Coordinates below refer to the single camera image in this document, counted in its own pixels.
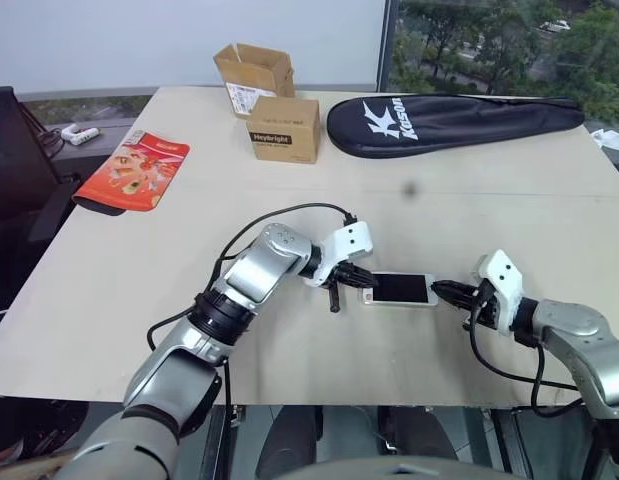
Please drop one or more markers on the white smartphone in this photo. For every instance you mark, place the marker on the white smartphone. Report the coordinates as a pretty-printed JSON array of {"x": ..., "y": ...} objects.
[
  {"x": 399, "y": 289},
  {"x": 363, "y": 300}
]

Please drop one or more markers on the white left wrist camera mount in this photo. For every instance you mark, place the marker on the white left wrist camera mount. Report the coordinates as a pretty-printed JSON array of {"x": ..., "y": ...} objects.
[{"x": 349, "y": 240}]

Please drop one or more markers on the white crumpled paper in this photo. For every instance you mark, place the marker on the white crumpled paper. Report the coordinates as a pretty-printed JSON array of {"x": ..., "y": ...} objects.
[{"x": 611, "y": 140}]

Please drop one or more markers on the black Kason racket bag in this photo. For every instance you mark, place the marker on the black Kason racket bag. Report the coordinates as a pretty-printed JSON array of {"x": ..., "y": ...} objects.
[{"x": 464, "y": 122}]

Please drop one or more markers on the dark window frame post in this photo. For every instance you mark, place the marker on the dark window frame post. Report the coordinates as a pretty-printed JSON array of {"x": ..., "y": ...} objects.
[{"x": 389, "y": 45}]

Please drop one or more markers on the dark rounded shape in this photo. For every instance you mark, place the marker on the dark rounded shape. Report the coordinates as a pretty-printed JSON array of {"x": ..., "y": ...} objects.
[
  {"x": 289, "y": 440},
  {"x": 414, "y": 432}
]

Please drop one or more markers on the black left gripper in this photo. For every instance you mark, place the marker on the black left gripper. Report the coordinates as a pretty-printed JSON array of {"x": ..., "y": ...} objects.
[{"x": 336, "y": 275}]

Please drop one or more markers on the red printed snack bag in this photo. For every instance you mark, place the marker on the red printed snack bag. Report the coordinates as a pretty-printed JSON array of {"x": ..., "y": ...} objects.
[{"x": 134, "y": 172}]

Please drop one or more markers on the open cardboard box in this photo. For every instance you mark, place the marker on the open cardboard box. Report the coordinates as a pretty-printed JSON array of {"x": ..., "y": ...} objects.
[{"x": 259, "y": 70}]

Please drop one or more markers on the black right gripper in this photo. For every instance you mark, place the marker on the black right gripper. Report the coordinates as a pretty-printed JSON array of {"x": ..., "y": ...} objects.
[{"x": 486, "y": 312}]

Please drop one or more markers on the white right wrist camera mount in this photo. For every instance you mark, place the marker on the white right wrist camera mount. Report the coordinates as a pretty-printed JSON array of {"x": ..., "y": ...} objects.
[{"x": 504, "y": 280}]

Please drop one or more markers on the white power strip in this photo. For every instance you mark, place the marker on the white power strip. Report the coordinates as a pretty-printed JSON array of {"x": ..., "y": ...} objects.
[{"x": 79, "y": 136}]

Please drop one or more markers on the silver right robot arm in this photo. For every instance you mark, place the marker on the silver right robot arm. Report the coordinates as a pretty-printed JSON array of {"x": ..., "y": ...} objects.
[{"x": 574, "y": 330}]

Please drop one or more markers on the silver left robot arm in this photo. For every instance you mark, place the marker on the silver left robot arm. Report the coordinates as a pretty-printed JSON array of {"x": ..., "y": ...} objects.
[{"x": 259, "y": 270}]

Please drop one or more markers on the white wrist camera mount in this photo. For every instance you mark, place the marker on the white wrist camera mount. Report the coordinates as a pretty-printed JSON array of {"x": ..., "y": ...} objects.
[
  {"x": 349, "y": 240},
  {"x": 504, "y": 280}
]

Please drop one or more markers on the closed Heybright cardboard box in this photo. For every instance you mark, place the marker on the closed Heybright cardboard box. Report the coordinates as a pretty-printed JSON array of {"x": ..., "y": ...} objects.
[{"x": 284, "y": 142}]

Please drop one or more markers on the black chair armrest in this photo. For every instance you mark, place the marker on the black chair armrest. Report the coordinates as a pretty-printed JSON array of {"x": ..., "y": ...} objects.
[{"x": 54, "y": 210}]

